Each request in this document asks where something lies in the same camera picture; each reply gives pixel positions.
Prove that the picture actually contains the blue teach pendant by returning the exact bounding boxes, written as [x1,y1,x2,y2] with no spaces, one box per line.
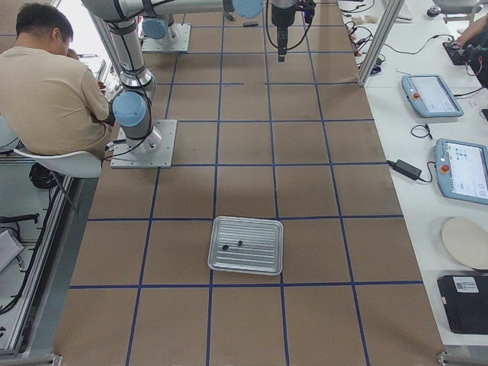
[401,74,464,118]
[434,138,487,205]

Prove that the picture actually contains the black flat box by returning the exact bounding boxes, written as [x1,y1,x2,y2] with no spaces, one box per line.
[437,275,487,335]

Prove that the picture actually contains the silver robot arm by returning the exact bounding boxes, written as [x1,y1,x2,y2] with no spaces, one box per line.
[82,1,263,158]
[270,0,298,63]

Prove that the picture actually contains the beige round plate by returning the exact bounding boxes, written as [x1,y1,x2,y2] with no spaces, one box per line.
[441,217,487,272]

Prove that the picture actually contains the black power adapter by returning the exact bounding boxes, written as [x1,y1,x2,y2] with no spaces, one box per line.
[387,159,422,181]

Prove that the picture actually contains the black cable bundle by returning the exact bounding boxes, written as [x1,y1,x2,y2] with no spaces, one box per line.
[29,162,58,190]

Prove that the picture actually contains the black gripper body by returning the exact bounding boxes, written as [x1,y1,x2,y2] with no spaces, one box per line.
[277,27,288,56]

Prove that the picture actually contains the far blue teach pendant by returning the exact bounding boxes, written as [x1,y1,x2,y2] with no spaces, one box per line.
[401,74,464,118]

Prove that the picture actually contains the seated man in beige shirt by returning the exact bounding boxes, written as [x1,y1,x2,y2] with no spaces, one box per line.
[1,3,114,159]

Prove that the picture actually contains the ribbed silver metal tray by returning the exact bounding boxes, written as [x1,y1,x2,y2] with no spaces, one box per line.
[207,216,284,276]

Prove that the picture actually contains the white plastic chair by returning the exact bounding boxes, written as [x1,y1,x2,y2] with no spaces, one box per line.
[13,146,103,211]

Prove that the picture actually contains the near blue teach pendant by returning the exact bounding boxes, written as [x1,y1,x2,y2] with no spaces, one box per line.
[434,138,487,205]

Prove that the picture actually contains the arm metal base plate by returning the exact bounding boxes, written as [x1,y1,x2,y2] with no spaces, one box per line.
[142,19,191,53]
[110,120,178,169]

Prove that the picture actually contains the olive brake shoe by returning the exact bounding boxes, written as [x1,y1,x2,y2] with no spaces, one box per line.
[224,8,236,22]

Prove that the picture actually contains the aluminium frame post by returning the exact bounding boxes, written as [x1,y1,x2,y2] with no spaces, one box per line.
[357,0,404,87]

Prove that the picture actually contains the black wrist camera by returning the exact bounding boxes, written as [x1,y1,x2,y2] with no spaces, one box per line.
[297,0,316,24]

